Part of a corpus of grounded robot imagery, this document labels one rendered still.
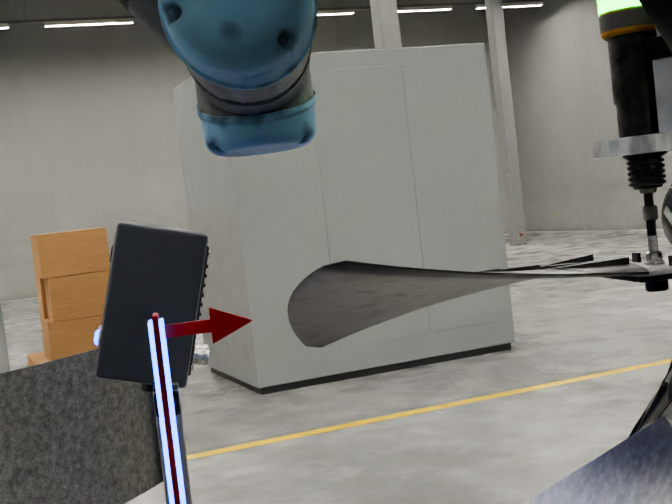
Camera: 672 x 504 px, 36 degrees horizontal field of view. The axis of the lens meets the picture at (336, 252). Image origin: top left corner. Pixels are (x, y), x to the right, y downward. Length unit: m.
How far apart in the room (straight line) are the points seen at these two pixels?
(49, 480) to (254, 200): 4.52
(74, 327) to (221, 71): 8.26
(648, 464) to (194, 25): 0.42
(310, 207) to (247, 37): 6.47
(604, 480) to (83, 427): 1.96
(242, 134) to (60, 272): 8.07
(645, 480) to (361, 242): 6.41
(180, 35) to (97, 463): 2.17
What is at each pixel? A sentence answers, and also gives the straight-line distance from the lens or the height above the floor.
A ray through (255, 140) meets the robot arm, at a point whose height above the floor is 1.29.
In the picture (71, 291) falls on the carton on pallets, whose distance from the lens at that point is 8.71.
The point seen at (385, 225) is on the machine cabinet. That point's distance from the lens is 7.16.
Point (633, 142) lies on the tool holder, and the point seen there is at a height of 1.27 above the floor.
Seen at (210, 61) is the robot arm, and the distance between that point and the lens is 0.50.
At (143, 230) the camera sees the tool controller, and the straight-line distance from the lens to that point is 1.25.
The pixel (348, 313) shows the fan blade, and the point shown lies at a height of 1.17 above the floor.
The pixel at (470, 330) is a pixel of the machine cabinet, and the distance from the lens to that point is 7.50.
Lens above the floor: 1.25
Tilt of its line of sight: 3 degrees down
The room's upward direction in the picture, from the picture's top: 6 degrees counter-clockwise
